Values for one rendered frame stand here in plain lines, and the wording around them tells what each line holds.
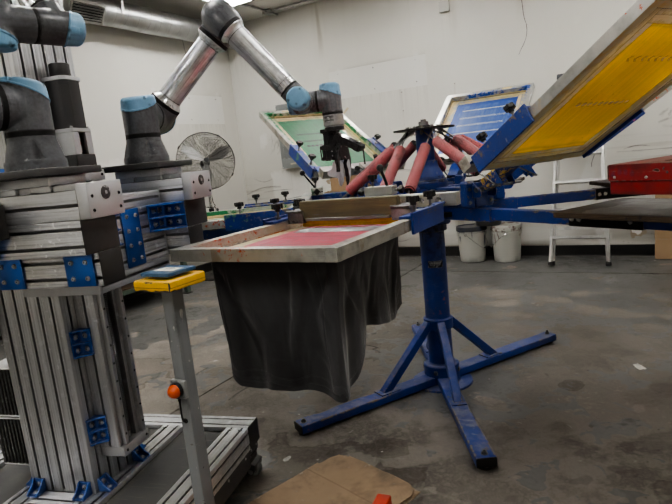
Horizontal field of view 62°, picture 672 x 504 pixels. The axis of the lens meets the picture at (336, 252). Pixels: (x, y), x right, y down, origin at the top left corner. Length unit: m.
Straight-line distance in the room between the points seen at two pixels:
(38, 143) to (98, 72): 4.65
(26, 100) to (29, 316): 0.70
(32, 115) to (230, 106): 6.04
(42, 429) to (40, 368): 0.21
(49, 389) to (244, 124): 5.90
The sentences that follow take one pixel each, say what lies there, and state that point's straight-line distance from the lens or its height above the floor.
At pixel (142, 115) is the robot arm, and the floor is 1.41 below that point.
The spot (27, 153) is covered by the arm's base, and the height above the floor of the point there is 1.30.
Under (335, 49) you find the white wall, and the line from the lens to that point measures 6.83.
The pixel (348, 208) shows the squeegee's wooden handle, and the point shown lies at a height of 1.02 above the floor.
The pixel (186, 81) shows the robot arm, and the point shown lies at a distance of 2.13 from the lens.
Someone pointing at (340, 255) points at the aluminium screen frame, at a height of 0.97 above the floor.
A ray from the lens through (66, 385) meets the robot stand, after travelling 1.98.
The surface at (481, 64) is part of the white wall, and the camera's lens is 6.15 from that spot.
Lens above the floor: 1.21
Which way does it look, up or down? 10 degrees down
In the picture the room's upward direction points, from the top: 6 degrees counter-clockwise
